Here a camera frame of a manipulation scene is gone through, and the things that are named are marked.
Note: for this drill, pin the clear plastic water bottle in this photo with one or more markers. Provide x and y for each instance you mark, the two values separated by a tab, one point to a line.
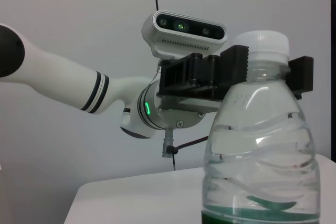
262	155

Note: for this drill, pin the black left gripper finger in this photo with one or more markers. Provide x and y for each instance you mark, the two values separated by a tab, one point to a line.
303	74

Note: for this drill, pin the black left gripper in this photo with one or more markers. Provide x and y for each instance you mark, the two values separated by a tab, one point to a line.
189	77

